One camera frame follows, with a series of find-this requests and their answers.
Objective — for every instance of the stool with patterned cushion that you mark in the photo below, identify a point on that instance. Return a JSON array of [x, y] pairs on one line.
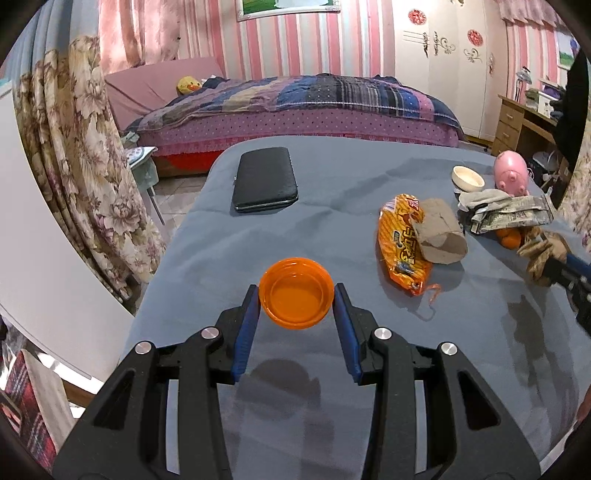
[[143, 161]]

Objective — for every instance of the yellow duck plush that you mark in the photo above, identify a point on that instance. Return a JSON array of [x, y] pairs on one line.
[[189, 85]]

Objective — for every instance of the brown glove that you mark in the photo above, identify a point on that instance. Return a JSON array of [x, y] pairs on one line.
[[542, 254]]

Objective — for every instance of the cream ribbed bowl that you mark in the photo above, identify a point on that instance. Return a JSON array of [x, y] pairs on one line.
[[467, 179]]

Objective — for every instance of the plaid patchwork blanket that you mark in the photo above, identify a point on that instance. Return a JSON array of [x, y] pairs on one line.
[[304, 94]]

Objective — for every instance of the desk lamp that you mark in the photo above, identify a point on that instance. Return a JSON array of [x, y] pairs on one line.
[[521, 81]]

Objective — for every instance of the floral curtain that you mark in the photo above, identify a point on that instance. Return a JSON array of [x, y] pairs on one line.
[[78, 166]]

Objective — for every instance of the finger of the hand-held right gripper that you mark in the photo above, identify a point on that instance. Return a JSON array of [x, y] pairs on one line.
[[577, 272]]

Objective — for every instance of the cardboard tube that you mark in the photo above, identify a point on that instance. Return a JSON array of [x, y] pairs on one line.
[[438, 230]]

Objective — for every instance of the crumpled newsprint packet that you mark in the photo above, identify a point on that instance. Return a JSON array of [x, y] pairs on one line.
[[510, 213]]

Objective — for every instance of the white wardrobe with decals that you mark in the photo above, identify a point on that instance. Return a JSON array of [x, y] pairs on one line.
[[443, 64]]

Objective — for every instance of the framed wall picture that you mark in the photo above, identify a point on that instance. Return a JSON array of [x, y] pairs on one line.
[[288, 9]]

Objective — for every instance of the black textured case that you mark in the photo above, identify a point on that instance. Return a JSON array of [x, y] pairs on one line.
[[265, 180]]

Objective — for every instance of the pink padded headboard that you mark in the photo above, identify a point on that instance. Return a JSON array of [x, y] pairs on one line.
[[152, 87]]

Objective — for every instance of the pink piggy bank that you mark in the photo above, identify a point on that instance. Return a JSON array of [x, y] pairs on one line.
[[510, 171]]

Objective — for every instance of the white round appliance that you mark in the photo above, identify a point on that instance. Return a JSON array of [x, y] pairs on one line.
[[549, 166]]

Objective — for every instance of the bed with purple dotted skirt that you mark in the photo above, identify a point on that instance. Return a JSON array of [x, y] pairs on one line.
[[295, 129]]

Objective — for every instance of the small landscape wall picture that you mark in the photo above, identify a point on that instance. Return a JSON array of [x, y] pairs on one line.
[[569, 48]]

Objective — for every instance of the orange tangerine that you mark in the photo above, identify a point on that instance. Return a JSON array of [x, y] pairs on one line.
[[509, 238]]

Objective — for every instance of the red plaid cloth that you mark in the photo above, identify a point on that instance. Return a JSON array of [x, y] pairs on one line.
[[23, 406]]

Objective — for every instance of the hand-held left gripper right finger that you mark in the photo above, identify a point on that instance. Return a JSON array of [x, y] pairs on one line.
[[347, 337]]

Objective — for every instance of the white board panel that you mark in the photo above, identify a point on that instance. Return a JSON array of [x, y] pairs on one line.
[[41, 258]]

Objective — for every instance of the white box on desk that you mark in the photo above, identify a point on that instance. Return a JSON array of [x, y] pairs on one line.
[[545, 99]]

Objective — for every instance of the orange plastic bowl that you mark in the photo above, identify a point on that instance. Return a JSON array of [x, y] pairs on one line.
[[295, 293]]

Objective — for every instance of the crumpled grey cloth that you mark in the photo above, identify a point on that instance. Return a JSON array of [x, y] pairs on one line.
[[482, 198]]

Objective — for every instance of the orange snack packet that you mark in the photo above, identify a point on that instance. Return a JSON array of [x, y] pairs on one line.
[[399, 249]]

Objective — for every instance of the wooden desk with drawers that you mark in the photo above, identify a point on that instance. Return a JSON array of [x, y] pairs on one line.
[[517, 122]]

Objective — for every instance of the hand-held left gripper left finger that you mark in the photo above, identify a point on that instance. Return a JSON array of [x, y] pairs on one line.
[[244, 332]]

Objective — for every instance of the pink sheer curtain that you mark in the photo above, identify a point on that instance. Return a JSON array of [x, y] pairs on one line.
[[138, 34]]

